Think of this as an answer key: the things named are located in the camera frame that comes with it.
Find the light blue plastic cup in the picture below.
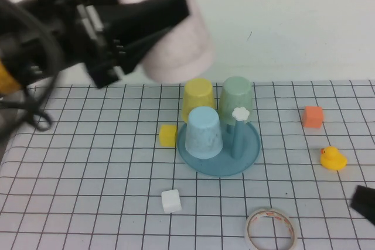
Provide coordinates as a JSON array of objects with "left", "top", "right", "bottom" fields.
[{"left": 184, "top": 107, "right": 224, "bottom": 159}]

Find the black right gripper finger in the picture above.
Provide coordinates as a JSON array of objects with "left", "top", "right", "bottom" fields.
[{"left": 350, "top": 184, "right": 375, "bottom": 225}]

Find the black cable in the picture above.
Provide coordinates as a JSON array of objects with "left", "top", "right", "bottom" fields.
[{"left": 0, "top": 0, "right": 59, "bottom": 132}]

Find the clear adhesive tape roll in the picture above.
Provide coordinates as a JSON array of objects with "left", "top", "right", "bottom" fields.
[{"left": 244, "top": 207, "right": 299, "bottom": 250}]

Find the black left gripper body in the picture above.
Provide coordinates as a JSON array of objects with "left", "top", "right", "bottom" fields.
[{"left": 74, "top": 2, "right": 129, "bottom": 89}]

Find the blue cup stand tray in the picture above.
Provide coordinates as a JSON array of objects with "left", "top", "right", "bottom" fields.
[{"left": 176, "top": 107, "right": 262, "bottom": 178}]

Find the orange foam cube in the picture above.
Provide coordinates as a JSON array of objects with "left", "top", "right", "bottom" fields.
[{"left": 302, "top": 105, "right": 325, "bottom": 129}]

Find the white foam cube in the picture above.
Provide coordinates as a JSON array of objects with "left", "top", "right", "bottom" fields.
[{"left": 161, "top": 189, "right": 183, "bottom": 214}]

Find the pink marbled plastic cup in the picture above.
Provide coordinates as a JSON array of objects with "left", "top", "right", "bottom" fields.
[{"left": 117, "top": 0, "right": 217, "bottom": 84}]

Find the yellow plastic cup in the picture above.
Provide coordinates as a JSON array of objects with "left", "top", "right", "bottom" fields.
[{"left": 180, "top": 77, "right": 217, "bottom": 124}]

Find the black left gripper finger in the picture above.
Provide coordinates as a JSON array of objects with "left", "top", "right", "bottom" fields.
[
  {"left": 96, "top": 0, "right": 192, "bottom": 40},
  {"left": 115, "top": 24, "right": 176, "bottom": 76}
]

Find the grid pattern tablecloth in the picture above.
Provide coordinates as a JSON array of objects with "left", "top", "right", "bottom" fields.
[{"left": 0, "top": 80, "right": 375, "bottom": 250}]

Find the yellow rubber duck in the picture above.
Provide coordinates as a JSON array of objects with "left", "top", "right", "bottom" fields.
[{"left": 319, "top": 145, "right": 348, "bottom": 172}]

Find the yellow foam cube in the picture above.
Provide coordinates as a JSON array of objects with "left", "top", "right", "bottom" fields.
[{"left": 159, "top": 124, "right": 178, "bottom": 147}]

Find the pale green plastic cup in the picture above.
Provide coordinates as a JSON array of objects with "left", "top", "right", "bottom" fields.
[{"left": 219, "top": 76, "right": 254, "bottom": 126}]

